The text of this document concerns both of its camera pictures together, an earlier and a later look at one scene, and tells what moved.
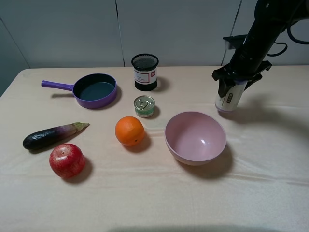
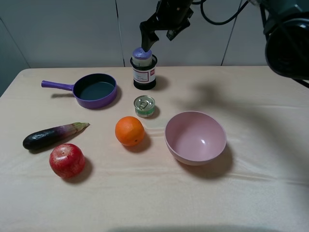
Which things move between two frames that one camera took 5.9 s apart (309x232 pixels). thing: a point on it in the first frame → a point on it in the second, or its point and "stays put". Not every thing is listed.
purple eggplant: (52, 136) stays put
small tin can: (144, 106) stays put
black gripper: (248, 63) → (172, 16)
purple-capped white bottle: (229, 102) → (140, 58)
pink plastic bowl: (193, 138) stays put
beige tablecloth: (82, 150) stays put
